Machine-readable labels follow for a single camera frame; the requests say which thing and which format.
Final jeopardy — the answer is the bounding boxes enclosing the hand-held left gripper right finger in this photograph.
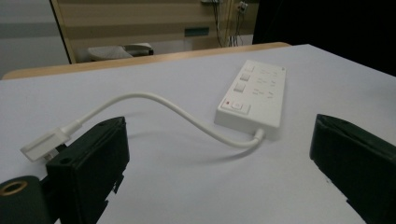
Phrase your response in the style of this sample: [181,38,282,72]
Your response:
[309,113,396,224]

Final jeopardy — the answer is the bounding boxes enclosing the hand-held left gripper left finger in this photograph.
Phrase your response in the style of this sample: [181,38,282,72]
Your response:
[45,116,131,224]

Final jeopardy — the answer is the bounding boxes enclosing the white plug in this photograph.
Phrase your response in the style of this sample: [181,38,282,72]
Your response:
[20,119,83,163]

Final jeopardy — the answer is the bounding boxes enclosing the white power strip cable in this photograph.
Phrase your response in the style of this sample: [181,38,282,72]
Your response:
[74,91,266,149]

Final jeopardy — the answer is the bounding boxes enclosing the white power strip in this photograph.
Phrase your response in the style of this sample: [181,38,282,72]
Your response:
[213,59,288,138]

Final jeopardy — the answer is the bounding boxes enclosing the white table cover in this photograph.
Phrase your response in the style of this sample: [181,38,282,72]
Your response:
[0,43,396,224]

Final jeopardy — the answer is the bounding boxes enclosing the grey cushion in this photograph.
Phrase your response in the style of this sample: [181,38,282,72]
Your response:
[86,45,134,63]

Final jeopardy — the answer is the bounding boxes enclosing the white padded seat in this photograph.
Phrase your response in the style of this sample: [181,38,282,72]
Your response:
[123,42,155,57]

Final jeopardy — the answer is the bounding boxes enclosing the black curtain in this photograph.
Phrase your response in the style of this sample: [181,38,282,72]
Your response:
[252,0,396,77]

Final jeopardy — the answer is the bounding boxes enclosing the beige striped partition panel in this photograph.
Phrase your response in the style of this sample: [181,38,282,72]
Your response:
[49,0,260,64]

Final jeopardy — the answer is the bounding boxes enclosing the teal wall label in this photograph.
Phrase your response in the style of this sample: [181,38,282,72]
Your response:
[184,27,210,38]

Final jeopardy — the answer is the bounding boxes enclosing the hanging dark cables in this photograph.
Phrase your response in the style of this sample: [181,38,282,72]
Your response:
[211,0,249,49]

